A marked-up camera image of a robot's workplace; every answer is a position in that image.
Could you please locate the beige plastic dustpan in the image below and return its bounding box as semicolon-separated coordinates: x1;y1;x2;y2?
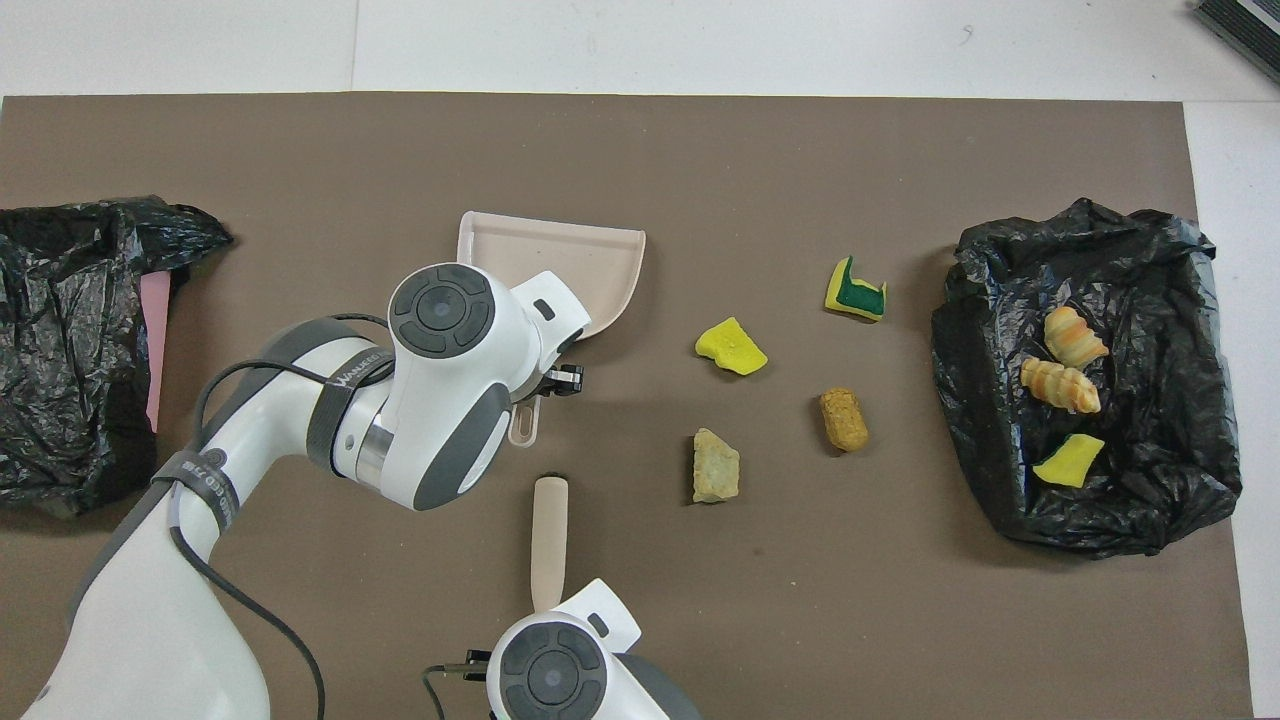
456;210;647;447

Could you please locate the white brush handle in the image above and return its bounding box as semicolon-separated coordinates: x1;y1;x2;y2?
530;475;570;614

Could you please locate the yellow sponge chunk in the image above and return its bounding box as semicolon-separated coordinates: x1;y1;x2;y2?
694;316;770;377

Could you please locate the pale beige sponge chunk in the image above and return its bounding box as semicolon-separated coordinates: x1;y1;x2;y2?
692;428;742;504

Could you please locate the brown cork-like bread piece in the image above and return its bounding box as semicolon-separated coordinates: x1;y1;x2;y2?
818;387;870;453

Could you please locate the yellow and green sponge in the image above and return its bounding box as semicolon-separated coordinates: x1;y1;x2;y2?
824;255;888;323

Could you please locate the toy croissant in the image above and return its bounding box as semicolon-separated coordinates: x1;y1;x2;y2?
1019;356;1103;415
1043;305;1111;369

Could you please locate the small yellow sponge wedge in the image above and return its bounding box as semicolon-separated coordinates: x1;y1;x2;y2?
1031;432;1108;489

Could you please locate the pink bin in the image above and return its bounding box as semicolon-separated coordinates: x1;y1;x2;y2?
140;270;173;433

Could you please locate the black plastic trash bag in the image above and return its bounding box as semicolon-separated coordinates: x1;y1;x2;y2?
0;195;233;519
930;197;1243;559

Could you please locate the brown table mat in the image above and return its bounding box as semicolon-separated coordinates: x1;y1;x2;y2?
0;92;1256;720

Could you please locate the dark ribbed device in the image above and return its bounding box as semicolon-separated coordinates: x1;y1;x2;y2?
1190;0;1280;86

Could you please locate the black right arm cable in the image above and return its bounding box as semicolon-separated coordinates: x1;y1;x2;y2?
419;663;453;720

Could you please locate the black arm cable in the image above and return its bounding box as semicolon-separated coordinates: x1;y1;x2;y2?
419;663;453;720
165;312;401;720

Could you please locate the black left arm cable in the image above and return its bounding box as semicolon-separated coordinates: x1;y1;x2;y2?
165;312;401;720

